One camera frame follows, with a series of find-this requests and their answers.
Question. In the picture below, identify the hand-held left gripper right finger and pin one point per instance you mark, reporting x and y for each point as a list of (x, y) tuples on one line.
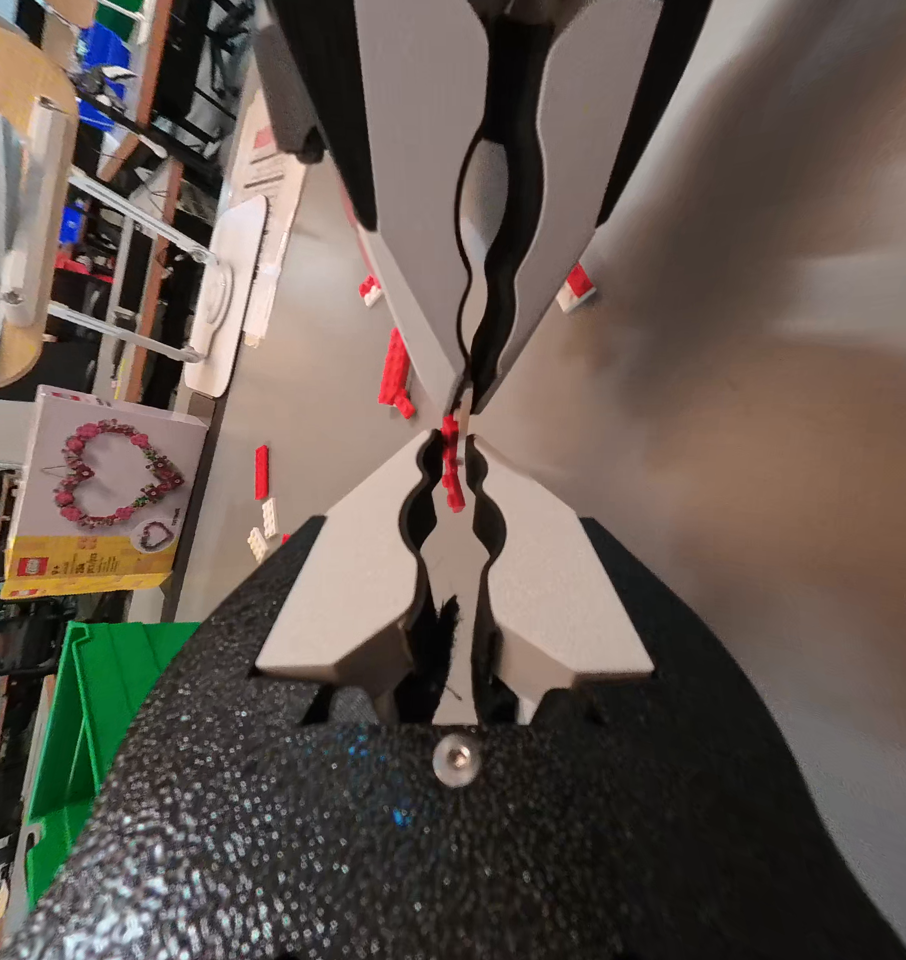
[(565, 585)]

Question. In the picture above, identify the blue storage bin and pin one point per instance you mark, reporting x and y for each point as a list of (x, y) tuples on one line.
[(104, 75)]

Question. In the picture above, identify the lego box with heart picture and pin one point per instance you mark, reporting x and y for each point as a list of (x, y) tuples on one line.
[(115, 547)]

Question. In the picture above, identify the long red lego strip assembly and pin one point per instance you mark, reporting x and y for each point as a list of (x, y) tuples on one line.
[(576, 289)]

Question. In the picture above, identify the green plastic bin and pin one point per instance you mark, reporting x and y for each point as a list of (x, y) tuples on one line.
[(108, 675)]

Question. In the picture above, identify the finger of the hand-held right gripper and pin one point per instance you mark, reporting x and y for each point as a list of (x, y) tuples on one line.
[(415, 187), (580, 150)]

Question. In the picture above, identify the red and white lego assembly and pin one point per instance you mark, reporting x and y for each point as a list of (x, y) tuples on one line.
[(453, 480)]

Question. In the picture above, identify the white lego brick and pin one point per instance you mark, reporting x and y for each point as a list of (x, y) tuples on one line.
[(271, 517), (256, 546)]

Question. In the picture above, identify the white book stand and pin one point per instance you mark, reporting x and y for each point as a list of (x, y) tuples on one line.
[(224, 300)]

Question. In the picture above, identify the wooden shelf frame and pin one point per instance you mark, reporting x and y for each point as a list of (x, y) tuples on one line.
[(139, 82)]

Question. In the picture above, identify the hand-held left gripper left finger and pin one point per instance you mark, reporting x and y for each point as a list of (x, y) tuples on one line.
[(348, 585)]

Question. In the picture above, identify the red lego plate cluster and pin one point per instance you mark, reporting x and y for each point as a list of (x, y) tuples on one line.
[(396, 375)]

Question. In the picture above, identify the white printed paper sheet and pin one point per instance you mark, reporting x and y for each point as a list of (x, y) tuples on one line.
[(269, 157)]

